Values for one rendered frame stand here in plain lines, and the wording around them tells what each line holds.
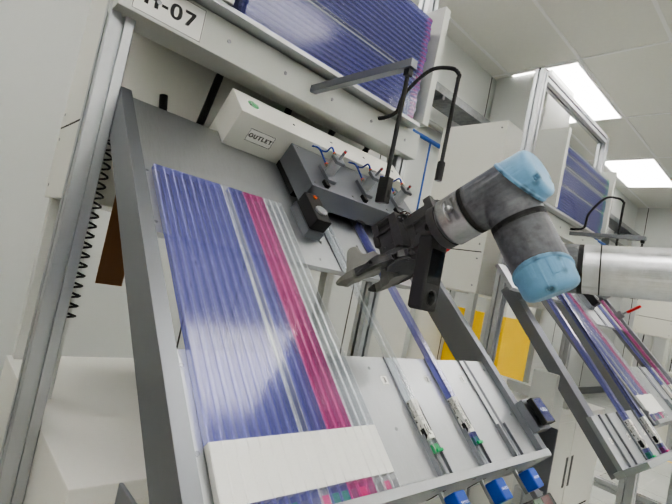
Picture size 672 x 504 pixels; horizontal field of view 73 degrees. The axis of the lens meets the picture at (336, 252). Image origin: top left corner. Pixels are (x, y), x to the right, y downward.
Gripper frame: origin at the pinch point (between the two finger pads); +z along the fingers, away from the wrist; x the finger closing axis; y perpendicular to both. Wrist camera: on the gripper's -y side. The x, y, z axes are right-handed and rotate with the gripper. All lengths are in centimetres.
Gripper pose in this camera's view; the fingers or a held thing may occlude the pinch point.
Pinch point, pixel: (358, 288)
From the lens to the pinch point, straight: 80.8
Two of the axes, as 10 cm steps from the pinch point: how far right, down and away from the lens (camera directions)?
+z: -6.7, 4.4, 6.0
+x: -7.2, -1.8, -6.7
